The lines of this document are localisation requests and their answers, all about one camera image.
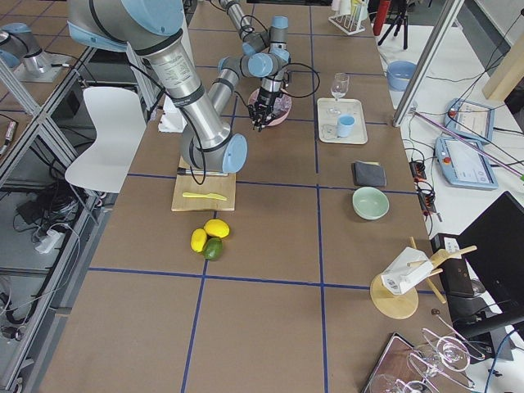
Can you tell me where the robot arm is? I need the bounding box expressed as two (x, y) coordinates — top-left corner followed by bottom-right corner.
(219, 1), (291, 93)
(68, 1), (290, 174)

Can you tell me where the pink bowl of ice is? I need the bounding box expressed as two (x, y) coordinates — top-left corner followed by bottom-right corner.
(248, 88), (292, 127)

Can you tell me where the green bowl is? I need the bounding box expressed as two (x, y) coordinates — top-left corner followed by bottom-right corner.
(352, 187), (390, 220)

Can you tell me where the wooden stand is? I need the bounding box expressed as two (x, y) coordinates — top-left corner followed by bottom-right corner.
(370, 237), (477, 319)

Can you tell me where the aluminium frame post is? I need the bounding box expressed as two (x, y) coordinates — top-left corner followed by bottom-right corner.
(392, 0), (464, 127)

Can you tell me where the yellow lemon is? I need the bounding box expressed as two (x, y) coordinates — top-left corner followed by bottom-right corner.
(190, 228), (208, 253)
(204, 219), (230, 238)

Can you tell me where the white chair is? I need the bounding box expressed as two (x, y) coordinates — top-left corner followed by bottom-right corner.
(65, 87), (147, 193)

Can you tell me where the yellow plastic knife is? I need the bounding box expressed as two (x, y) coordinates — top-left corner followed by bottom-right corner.
(182, 192), (228, 201)

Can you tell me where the clear wine glass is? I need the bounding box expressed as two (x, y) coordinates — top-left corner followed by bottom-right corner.
(327, 73), (350, 115)

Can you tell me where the black monitor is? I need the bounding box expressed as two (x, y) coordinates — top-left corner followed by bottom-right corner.
(440, 192), (523, 338)

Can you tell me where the red cylinder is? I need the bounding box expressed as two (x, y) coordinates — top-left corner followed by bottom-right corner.
(373, 0), (391, 36)

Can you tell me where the black tripod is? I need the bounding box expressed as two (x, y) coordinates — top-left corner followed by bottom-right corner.
(377, 1), (409, 50)

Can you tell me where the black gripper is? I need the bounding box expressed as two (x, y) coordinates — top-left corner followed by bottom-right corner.
(248, 77), (285, 132)
(282, 68), (292, 88)

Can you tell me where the blue plastic cup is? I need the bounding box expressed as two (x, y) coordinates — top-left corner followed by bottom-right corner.
(336, 114), (355, 138)

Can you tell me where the blue bowl with fork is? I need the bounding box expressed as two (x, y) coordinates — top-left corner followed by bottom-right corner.
(386, 61), (417, 92)

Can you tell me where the white wire cup rack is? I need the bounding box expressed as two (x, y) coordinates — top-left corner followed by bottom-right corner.
(328, 0), (368, 35)

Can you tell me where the cream bear tray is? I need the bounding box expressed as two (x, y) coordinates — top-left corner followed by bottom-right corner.
(317, 98), (368, 145)

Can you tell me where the wooden cutting board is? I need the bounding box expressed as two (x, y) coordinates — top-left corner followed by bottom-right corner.
(171, 160), (237, 212)

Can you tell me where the green lime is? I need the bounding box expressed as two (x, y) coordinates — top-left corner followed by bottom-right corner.
(202, 237), (224, 260)

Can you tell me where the teach pendant tablet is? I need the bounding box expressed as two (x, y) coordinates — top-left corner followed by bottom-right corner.
(444, 98), (495, 144)
(435, 137), (499, 190)

